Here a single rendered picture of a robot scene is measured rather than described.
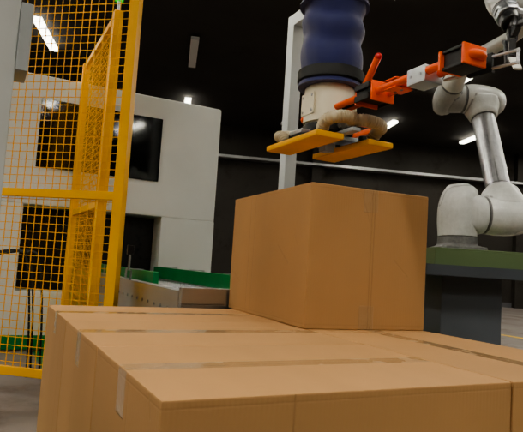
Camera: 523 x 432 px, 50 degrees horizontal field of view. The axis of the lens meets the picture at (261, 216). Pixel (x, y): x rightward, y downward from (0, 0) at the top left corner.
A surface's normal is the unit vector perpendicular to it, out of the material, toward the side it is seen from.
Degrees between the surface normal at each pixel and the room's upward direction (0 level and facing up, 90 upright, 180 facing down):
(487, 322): 90
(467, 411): 90
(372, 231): 90
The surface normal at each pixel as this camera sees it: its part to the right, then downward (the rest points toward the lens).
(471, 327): 0.16, -0.07
